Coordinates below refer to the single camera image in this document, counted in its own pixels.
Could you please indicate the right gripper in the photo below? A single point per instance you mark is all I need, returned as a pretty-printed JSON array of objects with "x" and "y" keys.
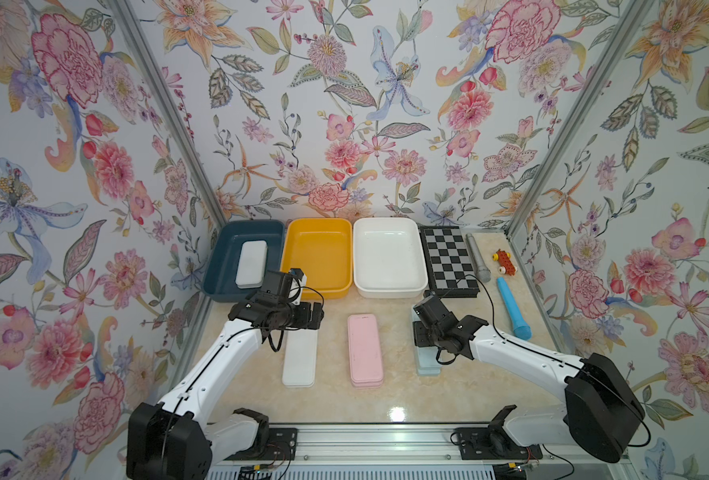
[{"x": 419, "y": 340}]

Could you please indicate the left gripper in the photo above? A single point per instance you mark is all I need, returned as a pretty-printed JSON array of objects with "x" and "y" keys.
[{"x": 305, "y": 317}]

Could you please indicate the light blue pencil case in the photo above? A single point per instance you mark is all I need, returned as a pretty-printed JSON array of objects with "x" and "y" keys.
[
  {"x": 425, "y": 358},
  {"x": 428, "y": 372}
]

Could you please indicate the white pencil case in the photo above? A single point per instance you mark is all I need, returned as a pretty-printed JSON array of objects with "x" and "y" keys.
[
  {"x": 251, "y": 264},
  {"x": 300, "y": 359}
]

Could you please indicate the pink pencil case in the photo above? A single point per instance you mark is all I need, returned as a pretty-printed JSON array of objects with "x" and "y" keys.
[{"x": 366, "y": 365}]

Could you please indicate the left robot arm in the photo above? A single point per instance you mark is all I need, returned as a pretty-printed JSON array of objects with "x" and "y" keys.
[{"x": 175, "y": 438}]

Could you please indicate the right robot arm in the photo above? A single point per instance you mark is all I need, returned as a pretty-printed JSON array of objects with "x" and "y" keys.
[{"x": 595, "y": 410}]

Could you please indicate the dark teal storage box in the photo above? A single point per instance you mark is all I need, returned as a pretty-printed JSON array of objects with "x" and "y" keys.
[{"x": 220, "y": 279}]

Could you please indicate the yellow storage box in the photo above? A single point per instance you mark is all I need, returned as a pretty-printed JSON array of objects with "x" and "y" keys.
[{"x": 322, "y": 249}]

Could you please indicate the white storage box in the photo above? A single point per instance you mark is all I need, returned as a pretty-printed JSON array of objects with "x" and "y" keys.
[{"x": 388, "y": 258}]

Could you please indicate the black silver chessboard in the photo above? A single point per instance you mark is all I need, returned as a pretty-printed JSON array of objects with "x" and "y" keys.
[{"x": 448, "y": 262}]

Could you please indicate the silver toy microphone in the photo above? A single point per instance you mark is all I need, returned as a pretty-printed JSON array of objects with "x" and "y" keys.
[{"x": 482, "y": 271}]

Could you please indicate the red toy brick car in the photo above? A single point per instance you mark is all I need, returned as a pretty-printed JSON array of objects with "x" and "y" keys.
[{"x": 506, "y": 265}]

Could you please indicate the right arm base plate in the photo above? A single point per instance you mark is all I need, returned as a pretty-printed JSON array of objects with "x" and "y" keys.
[{"x": 487, "y": 443}]

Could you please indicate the aluminium front rail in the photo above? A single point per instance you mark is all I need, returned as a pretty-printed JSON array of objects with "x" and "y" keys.
[{"x": 410, "y": 451}]

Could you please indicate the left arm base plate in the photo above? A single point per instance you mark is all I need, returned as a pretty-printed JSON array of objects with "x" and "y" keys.
[{"x": 276, "y": 444}]

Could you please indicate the left aluminium corner post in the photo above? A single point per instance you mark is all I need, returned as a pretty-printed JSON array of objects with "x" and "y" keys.
[{"x": 152, "y": 72}]

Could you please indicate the aluminium corner post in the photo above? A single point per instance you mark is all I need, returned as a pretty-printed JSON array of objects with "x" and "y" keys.
[
  {"x": 152, "y": 72},
  {"x": 619, "y": 40}
]

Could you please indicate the right aluminium corner post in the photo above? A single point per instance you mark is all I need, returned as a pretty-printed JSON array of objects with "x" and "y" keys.
[{"x": 619, "y": 40}]

